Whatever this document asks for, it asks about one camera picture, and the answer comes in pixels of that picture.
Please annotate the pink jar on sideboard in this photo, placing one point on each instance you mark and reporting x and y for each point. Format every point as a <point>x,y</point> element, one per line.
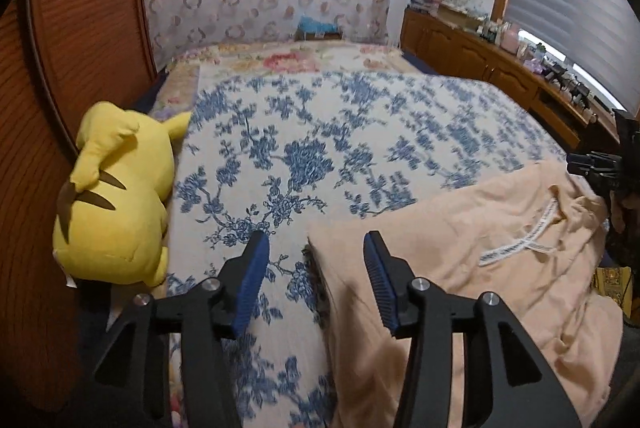
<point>510,38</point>

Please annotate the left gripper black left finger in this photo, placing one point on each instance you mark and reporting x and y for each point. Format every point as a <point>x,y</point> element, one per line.
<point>132,365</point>

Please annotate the cardboard box with blue cloth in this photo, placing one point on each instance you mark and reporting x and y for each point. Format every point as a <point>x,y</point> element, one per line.
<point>309,29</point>

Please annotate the pink floral bed cover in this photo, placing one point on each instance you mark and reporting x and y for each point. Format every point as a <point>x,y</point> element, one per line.
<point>180,85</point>

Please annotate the yellow Pikachu plush toy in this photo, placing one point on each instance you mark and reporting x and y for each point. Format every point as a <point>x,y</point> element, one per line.
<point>110,214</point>

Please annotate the blue floral white blanket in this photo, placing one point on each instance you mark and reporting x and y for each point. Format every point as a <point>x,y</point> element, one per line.
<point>282,154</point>

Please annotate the wooden sideboard cabinet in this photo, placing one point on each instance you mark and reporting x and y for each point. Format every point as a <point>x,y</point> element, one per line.
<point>453,52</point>

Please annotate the peach printed t-shirt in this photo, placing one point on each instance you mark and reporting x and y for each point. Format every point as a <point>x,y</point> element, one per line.
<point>534,236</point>

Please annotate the brown louvered wardrobe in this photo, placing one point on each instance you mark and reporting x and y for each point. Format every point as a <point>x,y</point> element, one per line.
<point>58,57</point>

